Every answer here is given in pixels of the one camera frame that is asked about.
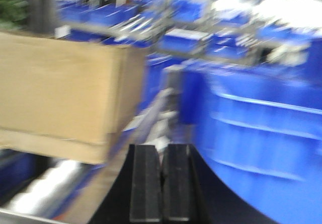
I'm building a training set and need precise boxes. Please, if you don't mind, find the large brown cardboard box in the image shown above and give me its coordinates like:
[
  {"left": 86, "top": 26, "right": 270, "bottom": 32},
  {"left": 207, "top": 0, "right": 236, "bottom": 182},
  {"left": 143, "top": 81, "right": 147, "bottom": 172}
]
[{"left": 1, "top": 32, "right": 147, "bottom": 164}]

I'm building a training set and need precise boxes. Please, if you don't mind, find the large blue plastic crate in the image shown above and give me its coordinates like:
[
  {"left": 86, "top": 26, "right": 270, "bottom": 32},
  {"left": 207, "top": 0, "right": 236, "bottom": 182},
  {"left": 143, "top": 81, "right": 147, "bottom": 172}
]
[{"left": 180, "top": 60, "right": 321, "bottom": 223}]

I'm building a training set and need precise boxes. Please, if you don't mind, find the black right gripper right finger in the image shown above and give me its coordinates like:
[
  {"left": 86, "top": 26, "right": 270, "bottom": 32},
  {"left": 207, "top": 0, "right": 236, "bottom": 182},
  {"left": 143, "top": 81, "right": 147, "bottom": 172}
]
[{"left": 163, "top": 144, "right": 190, "bottom": 221}]

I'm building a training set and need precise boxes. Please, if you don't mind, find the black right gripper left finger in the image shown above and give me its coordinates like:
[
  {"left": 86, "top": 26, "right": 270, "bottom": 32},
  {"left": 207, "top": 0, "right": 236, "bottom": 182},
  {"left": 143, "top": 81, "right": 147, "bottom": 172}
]
[{"left": 129, "top": 144, "right": 162, "bottom": 222}]

